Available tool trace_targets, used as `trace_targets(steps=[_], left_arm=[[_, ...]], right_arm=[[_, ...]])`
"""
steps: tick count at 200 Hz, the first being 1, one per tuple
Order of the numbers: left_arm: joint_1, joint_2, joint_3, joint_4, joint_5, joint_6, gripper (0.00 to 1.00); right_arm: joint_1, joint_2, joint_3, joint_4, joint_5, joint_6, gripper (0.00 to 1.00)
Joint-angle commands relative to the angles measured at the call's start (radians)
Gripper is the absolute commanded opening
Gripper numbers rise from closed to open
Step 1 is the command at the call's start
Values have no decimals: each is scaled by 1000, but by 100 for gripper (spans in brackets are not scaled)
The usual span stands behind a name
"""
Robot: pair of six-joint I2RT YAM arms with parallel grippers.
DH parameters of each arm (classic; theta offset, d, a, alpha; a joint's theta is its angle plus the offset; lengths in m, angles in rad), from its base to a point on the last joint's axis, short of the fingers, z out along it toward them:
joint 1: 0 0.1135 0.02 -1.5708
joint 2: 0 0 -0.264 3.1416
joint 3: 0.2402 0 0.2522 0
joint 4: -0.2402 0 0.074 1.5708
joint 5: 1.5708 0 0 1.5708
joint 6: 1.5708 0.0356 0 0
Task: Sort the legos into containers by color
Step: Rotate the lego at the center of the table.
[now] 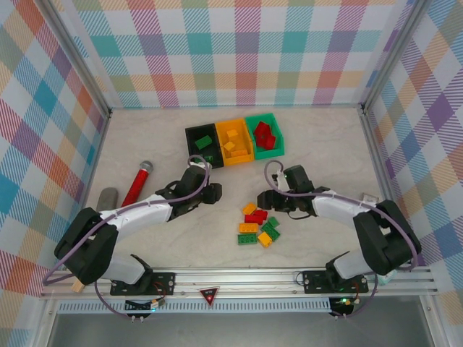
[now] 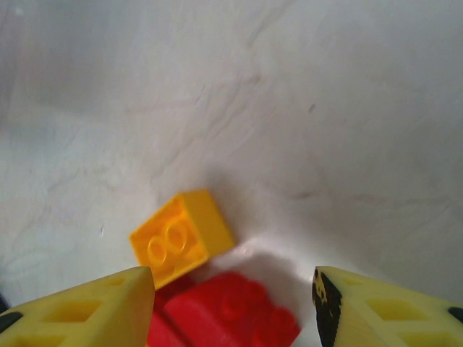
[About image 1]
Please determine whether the black plastic bin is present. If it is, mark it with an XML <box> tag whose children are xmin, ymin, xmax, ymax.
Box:
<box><xmin>184</xmin><ymin>123</ymin><xmax>224</xmax><ymax>170</ymax></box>

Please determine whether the red toy microphone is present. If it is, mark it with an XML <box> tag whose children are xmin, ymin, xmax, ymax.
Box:
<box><xmin>121</xmin><ymin>160</ymin><xmax>155</xmax><ymax>209</ymax></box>

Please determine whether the green plastic bin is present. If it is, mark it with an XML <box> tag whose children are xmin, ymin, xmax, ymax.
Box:
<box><xmin>245</xmin><ymin>112</ymin><xmax>286</xmax><ymax>160</ymax></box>

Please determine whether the yellow plastic bin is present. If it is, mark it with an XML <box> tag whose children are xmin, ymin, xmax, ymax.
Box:
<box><xmin>216</xmin><ymin>118</ymin><xmax>254</xmax><ymax>167</ymax></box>

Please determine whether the grey oblong stone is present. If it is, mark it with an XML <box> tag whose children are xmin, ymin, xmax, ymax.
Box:
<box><xmin>96</xmin><ymin>187</ymin><xmax>119</xmax><ymax>211</ymax></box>

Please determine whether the red triangle badge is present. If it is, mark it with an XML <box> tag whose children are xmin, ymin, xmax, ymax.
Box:
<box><xmin>198</xmin><ymin>286</ymin><xmax>221</xmax><ymax>305</ymax></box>

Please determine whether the small controller board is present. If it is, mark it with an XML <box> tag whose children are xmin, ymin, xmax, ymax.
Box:
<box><xmin>124</xmin><ymin>298</ymin><xmax>166</xmax><ymax>312</ymax></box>
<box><xmin>329</xmin><ymin>296</ymin><xmax>356</xmax><ymax>316</ymax></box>

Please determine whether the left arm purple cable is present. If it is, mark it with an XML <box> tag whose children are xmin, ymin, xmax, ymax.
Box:
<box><xmin>42</xmin><ymin>154</ymin><xmax>213</xmax><ymax>320</ymax></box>

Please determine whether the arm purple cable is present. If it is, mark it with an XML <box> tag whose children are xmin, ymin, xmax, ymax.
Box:
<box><xmin>263</xmin><ymin>160</ymin><xmax>420</xmax><ymax>319</ymax></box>
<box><xmin>42</xmin><ymin>154</ymin><xmax>213</xmax><ymax>320</ymax></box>

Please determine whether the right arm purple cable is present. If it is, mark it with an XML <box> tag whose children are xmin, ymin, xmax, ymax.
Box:
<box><xmin>263</xmin><ymin>160</ymin><xmax>420</xmax><ymax>319</ymax></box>

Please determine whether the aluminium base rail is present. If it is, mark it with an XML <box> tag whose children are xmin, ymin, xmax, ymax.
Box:
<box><xmin>39</xmin><ymin>267</ymin><xmax>435</xmax><ymax>301</ymax></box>

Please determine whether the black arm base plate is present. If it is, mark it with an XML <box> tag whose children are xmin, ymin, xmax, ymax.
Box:
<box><xmin>110</xmin><ymin>271</ymin><xmax>177</xmax><ymax>297</ymax></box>
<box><xmin>302</xmin><ymin>270</ymin><xmax>370</xmax><ymax>294</ymax></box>

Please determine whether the slotted cable duct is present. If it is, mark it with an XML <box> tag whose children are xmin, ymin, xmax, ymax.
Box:
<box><xmin>57</xmin><ymin>301</ymin><xmax>334</xmax><ymax>314</ymax></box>

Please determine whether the aluminium frame post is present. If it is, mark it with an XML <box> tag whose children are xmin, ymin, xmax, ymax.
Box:
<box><xmin>42</xmin><ymin>0</ymin><xmax>113</xmax><ymax>119</ymax></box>
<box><xmin>360</xmin><ymin>0</ymin><xmax>432</xmax><ymax>113</ymax></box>

